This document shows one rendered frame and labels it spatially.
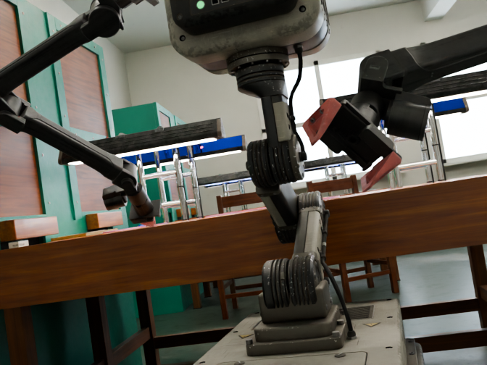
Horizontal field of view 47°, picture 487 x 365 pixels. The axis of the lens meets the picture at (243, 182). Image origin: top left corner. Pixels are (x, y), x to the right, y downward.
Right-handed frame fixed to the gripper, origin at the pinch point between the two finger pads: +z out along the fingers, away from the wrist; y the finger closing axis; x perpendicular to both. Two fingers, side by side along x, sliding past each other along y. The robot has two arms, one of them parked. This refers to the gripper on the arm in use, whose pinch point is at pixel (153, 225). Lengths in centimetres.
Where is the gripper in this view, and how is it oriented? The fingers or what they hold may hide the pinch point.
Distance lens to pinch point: 189.2
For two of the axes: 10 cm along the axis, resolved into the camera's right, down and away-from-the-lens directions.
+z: 2.1, 6.4, 7.4
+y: -9.8, 1.5, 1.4
